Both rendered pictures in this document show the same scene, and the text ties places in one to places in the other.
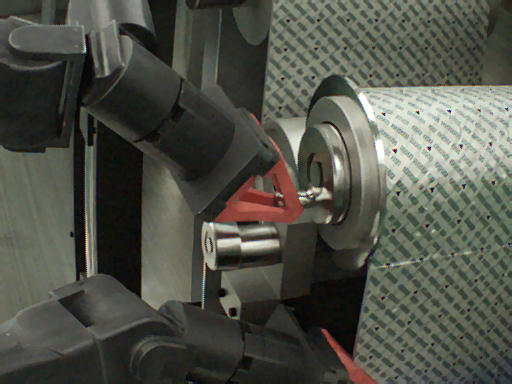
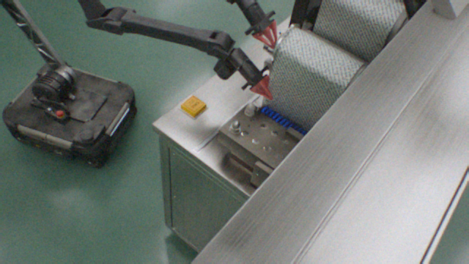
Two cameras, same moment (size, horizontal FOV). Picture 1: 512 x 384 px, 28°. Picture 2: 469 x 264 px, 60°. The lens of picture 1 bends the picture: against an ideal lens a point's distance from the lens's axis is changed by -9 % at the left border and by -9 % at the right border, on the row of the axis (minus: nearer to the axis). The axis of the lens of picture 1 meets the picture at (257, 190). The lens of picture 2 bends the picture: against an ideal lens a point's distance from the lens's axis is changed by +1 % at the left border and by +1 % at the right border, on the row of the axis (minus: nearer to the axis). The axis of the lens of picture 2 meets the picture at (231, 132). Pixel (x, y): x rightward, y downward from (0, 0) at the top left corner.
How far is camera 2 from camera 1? 0.91 m
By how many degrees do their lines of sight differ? 46
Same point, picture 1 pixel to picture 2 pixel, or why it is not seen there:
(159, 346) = (217, 49)
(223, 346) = (238, 61)
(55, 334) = (203, 35)
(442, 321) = (288, 93)
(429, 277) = (285, 79)
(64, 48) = not seen: outside the picture
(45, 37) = not seen: outside the picture
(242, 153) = (255, 26)
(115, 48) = not seen: outside the picture
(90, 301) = (218, 35)
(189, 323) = (234, 52)
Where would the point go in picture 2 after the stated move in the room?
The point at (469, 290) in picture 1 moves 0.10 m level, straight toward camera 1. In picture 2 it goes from (295, 91) to (266, 95)
